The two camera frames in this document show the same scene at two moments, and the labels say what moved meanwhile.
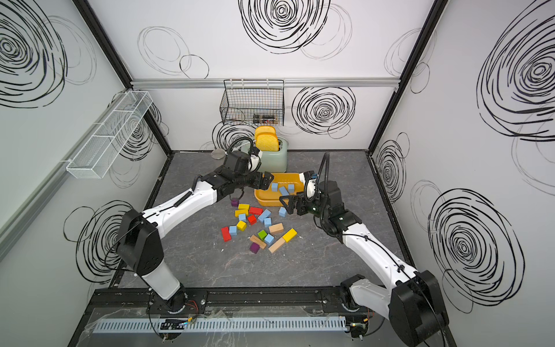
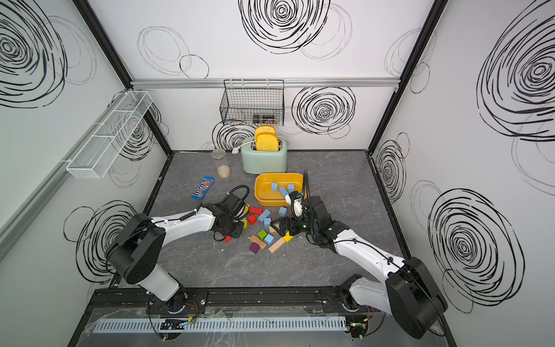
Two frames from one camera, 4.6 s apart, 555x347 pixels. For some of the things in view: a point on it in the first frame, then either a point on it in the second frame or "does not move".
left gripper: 265,183 to 238,232
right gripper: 301,200 to 284,220
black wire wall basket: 256,102 does not move
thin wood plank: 258,241 does not move
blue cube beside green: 269,239 does not move
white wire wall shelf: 98,154 does not move
